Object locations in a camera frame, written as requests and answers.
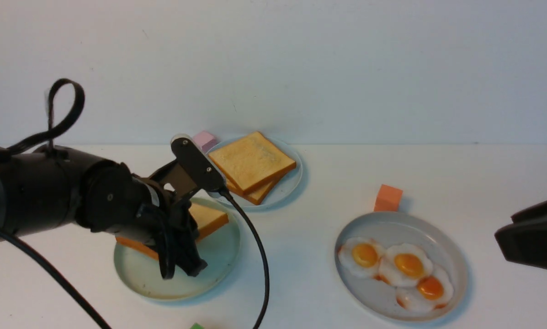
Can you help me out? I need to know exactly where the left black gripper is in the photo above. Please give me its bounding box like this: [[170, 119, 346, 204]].
[[118, 160, 207, 280]]

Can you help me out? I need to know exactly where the sandwich toast slice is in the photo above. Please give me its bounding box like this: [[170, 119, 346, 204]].
[[115, 202, 229, 261]]

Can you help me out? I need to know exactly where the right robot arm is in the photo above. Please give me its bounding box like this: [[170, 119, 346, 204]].
[[494, 200, 547, 270]]

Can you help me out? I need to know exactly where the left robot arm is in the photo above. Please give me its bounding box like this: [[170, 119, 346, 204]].
[[0, 146, 207, 280]]

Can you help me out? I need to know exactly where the pale green sandwich plate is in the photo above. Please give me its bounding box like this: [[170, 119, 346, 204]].
[[114, 198, 243, 302]]

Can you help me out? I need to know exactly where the green cube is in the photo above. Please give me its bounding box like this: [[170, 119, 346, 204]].
[[190, 323, 205, 329]]

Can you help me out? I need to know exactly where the pink cube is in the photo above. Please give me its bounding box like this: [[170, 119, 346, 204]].
[[192, 131, 219, 154]]

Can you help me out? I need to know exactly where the light blue bread plate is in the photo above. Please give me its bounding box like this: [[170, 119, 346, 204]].
[[207, 135, 303, 210]]

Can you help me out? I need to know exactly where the grey plate with eggs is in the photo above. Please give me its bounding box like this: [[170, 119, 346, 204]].
[[335, 211, 471, 324]]

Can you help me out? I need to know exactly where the orange cube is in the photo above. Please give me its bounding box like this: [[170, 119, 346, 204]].
[[374, 185, 403, 212]]

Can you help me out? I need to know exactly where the left camera black cable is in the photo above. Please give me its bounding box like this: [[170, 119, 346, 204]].
[[218, 187, 271, 329]]

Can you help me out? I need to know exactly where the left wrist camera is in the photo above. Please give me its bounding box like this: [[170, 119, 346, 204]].
[[170, 133, 228, 196]]

